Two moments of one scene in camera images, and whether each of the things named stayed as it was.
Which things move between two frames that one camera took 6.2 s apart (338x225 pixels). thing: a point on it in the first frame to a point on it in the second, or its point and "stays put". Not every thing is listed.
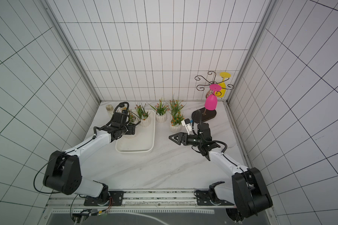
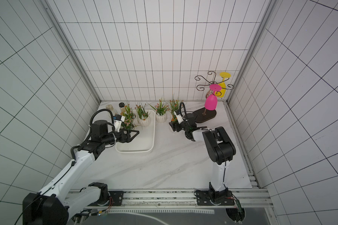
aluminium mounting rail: (136, 199) stays put
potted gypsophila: (161, 110) stays put
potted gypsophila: (143, 116) stays put
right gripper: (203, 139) to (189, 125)
